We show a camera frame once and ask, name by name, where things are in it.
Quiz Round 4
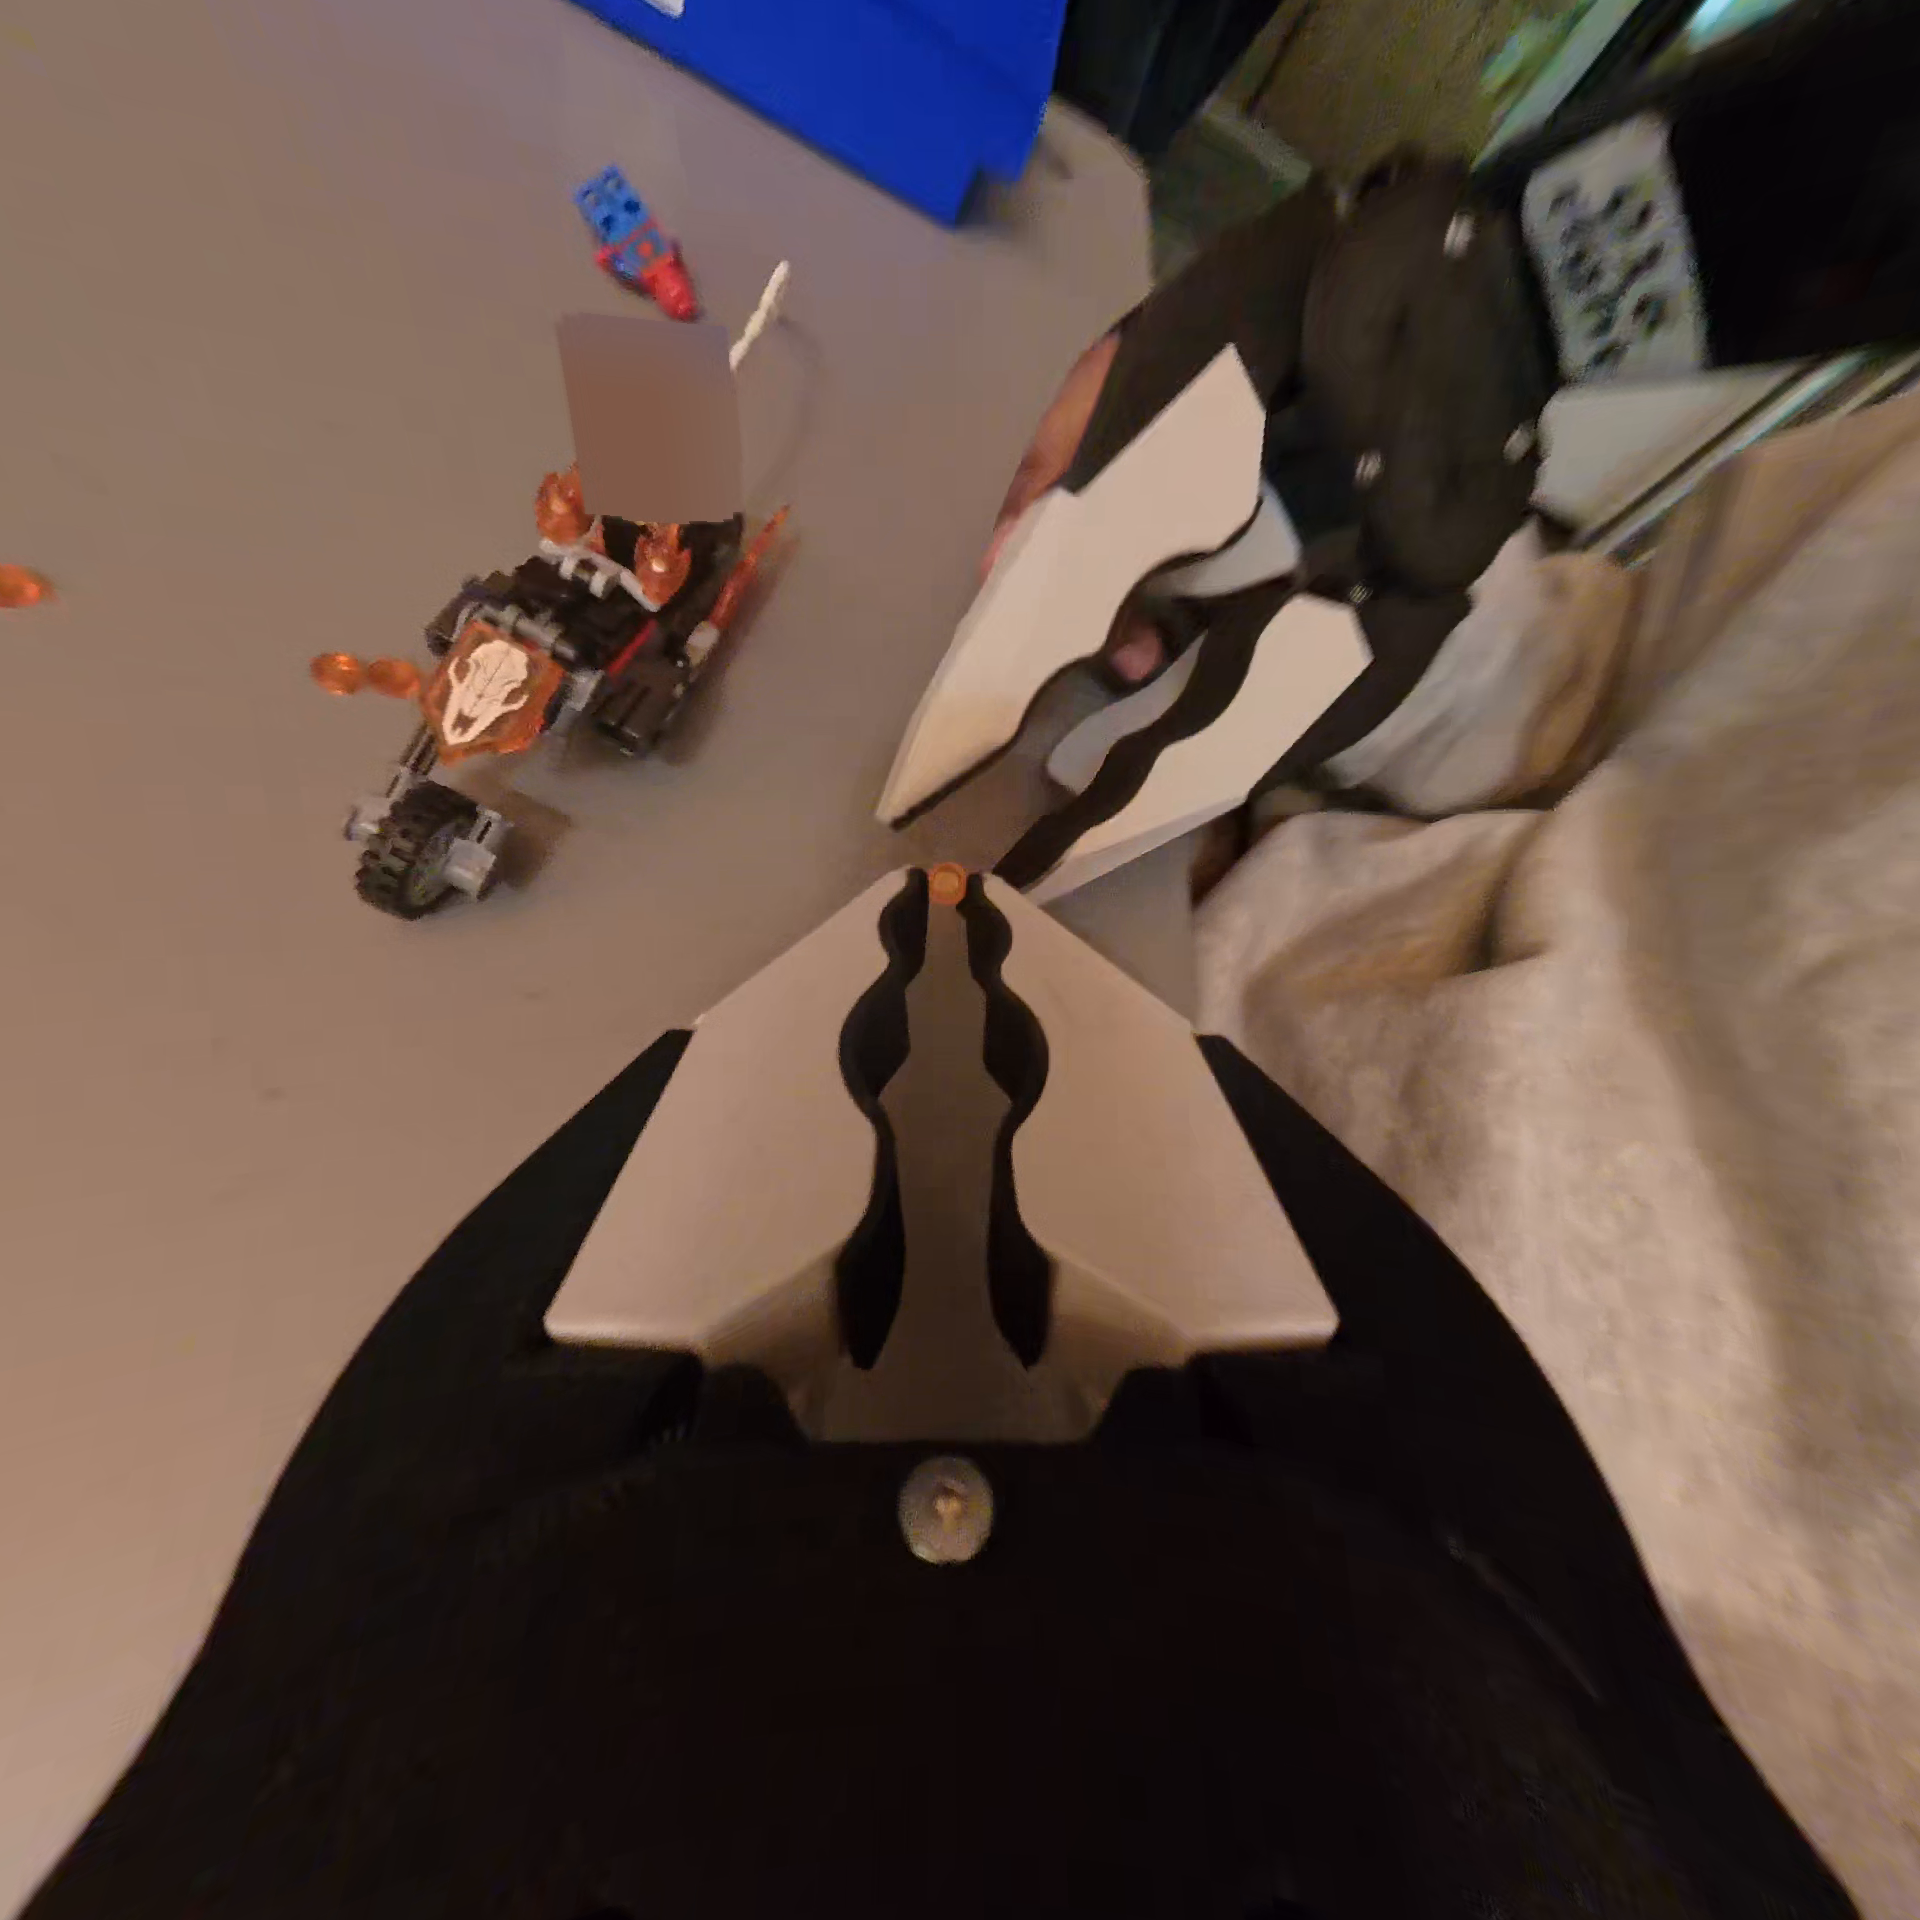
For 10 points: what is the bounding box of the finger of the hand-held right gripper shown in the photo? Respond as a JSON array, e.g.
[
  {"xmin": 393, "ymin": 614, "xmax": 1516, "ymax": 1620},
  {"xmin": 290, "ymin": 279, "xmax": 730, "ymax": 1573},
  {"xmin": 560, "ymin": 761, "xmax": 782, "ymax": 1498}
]
[
  {"xmin": 994, "ymin": 593, "xmax": 1379, "ymax": 907},
  {"xmin": 875, "ymin": 342, "xmax": 1305, "ymax": 832}
]

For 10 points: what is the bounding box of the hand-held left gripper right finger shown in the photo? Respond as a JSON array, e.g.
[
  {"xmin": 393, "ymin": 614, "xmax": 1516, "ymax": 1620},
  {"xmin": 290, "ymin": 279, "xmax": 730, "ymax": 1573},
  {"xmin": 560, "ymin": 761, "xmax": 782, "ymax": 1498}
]
[{"xmin": 961, "ymin": 873, "xmax": 1343, "ymax": 1373}]

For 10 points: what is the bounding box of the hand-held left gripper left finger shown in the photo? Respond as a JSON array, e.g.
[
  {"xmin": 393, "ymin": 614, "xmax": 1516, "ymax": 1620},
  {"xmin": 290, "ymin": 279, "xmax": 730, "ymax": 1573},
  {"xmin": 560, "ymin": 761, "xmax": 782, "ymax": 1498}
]
[{"xmin": 542, "ymin": 866, "xmax": 937, "ymax": 1373}]

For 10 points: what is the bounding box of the black flame-headed lego minifigure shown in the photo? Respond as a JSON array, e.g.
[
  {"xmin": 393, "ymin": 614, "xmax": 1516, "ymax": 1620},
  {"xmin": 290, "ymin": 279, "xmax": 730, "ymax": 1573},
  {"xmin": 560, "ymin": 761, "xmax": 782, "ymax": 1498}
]
[{"xmin": 593, "ymin": 511, "xmax": 749, "ymax": 603}]

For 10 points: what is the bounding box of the black red lego motorcycle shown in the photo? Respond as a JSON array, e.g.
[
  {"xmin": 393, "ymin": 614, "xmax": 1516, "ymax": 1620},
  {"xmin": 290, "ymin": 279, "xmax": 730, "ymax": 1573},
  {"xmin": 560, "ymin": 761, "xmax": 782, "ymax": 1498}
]
[{"xmin": 310, "ymin": 450, "xmax": 799, "ymax": 920}]

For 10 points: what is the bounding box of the person's right forearm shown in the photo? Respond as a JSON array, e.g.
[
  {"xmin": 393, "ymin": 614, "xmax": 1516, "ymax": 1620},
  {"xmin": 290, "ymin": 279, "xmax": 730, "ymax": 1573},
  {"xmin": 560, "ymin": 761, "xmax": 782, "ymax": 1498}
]
[{"xmin": 1320, "ymin": 511, "xmax": 1644, "ymax": 825}]

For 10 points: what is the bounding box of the blue red lego minifigure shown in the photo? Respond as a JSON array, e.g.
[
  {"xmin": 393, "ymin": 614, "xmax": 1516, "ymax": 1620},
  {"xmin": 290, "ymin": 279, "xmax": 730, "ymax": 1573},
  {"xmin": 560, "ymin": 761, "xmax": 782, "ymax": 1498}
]
[{"xmin": 574, "ymin": 165, "xmax": 704, "ymax": 324}]

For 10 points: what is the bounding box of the person's right hand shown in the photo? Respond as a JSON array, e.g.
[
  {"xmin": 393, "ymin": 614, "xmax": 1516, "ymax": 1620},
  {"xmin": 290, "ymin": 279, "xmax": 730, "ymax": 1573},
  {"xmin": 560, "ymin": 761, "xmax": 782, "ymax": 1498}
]
[{"xmin": 982, "ymin": 332, "xmax": 1188, "ymax": 697}]

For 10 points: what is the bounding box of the blue plastic bin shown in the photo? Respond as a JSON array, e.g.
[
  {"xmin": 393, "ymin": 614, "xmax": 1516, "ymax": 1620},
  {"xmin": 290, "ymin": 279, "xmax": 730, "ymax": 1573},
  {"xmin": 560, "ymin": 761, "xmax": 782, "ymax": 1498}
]
[{"xmin": 570, "ymin": 0, "xmax": 1070, "ymax": 229}]

